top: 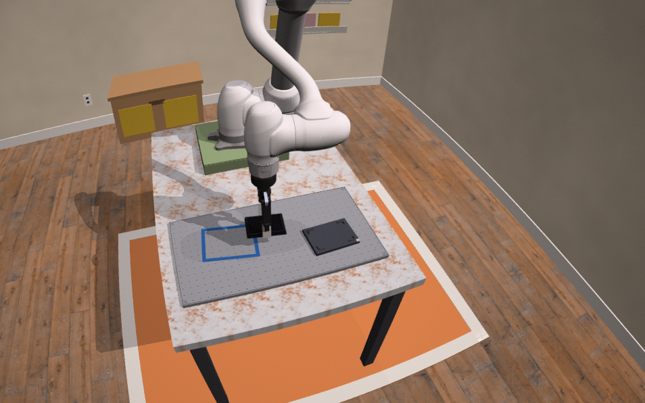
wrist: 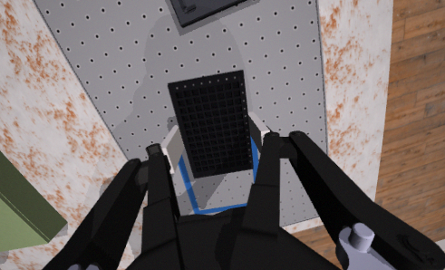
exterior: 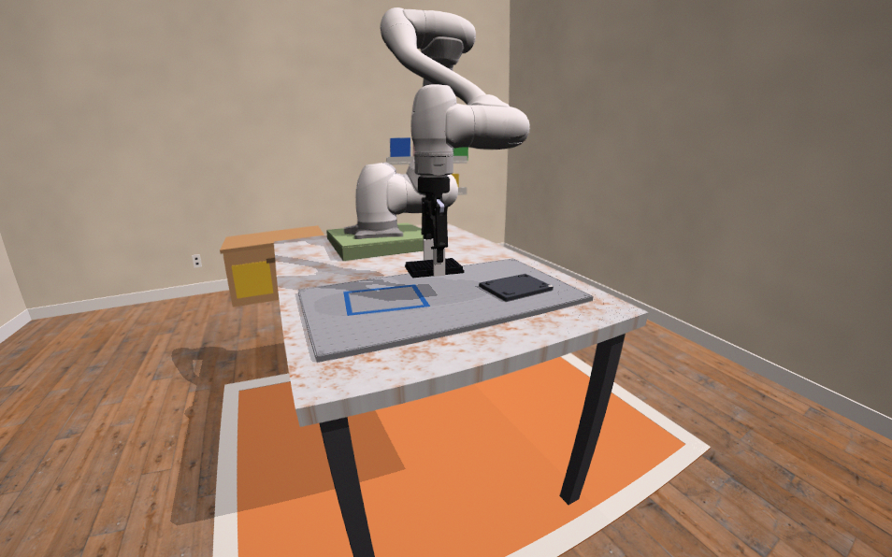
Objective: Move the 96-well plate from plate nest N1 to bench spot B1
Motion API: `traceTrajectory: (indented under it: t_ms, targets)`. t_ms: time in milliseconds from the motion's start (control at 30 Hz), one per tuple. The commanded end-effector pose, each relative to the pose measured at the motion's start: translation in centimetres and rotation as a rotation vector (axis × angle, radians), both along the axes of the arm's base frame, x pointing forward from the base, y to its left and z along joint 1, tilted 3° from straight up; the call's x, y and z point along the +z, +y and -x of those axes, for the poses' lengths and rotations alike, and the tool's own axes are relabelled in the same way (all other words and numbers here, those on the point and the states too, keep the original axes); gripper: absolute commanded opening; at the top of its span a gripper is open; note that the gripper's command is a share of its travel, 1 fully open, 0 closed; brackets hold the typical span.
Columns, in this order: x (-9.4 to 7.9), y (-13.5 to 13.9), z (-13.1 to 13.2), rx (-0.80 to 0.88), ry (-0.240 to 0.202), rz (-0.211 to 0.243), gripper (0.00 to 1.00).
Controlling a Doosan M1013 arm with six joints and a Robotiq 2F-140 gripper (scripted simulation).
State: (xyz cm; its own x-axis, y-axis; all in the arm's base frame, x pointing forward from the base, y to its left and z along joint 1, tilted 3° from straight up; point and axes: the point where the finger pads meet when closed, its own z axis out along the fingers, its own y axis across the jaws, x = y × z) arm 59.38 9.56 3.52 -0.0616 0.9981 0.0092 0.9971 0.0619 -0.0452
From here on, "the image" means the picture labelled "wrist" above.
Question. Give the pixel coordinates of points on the blue tape outline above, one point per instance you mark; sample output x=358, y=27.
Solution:
x=189, y=188

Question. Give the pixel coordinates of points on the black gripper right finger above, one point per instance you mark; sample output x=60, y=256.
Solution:
x=367, y=236

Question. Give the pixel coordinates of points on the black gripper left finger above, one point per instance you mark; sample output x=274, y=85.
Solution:
x=100, y=240

